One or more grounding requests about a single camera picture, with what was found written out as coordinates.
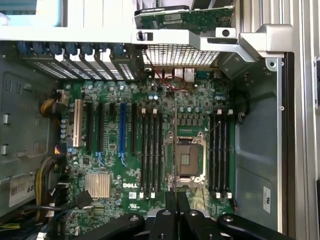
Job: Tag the white expansion slot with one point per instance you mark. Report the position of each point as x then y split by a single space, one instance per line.
78 122

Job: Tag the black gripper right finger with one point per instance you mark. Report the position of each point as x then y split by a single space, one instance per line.
192 221

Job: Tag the blue card retention clip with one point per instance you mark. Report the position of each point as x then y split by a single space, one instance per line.
87 48
23 47
40 47
71 48
117 48
55 48

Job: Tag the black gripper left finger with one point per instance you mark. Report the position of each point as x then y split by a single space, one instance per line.
162 221

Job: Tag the green graphics card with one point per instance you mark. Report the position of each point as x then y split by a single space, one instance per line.
185 20

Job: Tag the RAM slot with white latches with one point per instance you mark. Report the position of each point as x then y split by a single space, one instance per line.
217 160
154 155
228 155
143 111

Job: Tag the long black expansion slot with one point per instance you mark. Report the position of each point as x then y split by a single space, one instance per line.
101 127
134 127
89 127

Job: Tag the open PC case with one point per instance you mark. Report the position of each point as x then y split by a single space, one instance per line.
257 140

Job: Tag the RAM slot with black latches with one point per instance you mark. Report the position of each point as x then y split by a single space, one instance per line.
149 155
223 155
160 155
212 155

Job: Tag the silver chipset heatsink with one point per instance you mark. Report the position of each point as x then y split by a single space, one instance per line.
97 185

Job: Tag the short black expansion slot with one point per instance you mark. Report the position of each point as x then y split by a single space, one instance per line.
112 111

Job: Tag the blue expansion slot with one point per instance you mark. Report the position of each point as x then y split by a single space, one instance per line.
122 127

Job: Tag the green motherboard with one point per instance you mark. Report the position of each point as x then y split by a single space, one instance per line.
112 162

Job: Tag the socket locking lever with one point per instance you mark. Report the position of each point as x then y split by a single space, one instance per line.
213 128

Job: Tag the CPU socket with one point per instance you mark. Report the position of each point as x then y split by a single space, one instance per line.
187 157

